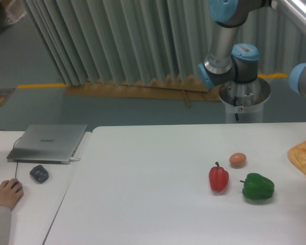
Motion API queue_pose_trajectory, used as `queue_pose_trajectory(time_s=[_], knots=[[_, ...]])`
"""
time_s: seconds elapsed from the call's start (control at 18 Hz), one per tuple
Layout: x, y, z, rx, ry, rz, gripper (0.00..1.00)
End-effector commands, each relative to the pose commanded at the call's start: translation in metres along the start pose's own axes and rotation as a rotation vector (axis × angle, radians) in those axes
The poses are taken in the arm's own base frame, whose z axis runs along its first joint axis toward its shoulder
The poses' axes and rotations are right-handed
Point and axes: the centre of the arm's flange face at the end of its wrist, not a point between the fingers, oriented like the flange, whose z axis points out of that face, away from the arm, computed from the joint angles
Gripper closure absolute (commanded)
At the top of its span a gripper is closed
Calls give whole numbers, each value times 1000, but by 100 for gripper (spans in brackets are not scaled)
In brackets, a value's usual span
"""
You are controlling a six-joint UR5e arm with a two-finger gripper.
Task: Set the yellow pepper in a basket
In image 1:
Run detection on person's hand on mouse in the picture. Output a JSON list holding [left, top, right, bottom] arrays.
[[0, 178, 24, 211]]

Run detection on grey sleeved forearm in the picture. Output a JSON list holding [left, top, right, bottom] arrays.
[[0, 206, 11, 244]]

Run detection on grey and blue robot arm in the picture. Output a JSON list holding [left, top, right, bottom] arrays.
[[198, 1, 306, 105]]

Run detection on red bell pepper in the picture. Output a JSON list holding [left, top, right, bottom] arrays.
[[209, 162, 230, 192]]

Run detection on green bell pepper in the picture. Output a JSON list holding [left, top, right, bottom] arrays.
[[240, 173, 275, 201]]

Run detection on dark grey small device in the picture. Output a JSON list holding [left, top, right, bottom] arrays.
[[30, 165, 49, 184]]

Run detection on silver closed laptop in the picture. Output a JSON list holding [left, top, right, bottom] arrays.
[[7, 124, 87, 164]]

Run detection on pale green folding curtain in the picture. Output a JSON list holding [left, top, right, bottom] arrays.
[[23, 1, 306, 86]]

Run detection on white plastic bag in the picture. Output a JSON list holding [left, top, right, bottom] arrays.
[[0, 0, 27, 27]]

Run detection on brown cardboard sheet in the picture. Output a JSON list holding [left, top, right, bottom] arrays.
[[64, 75, 220, 107]]

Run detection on brown egg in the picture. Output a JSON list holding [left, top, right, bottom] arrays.
[[229, 153, 247, 168]]

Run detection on orange bread loaf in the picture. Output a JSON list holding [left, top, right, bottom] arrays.
[[287, 141, 306, 175]]

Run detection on black mouse cable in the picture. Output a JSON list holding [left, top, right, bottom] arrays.
[[0, 129, 26, 181]]

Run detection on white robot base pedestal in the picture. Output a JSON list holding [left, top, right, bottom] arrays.
[[219, 78, 271, 124]]

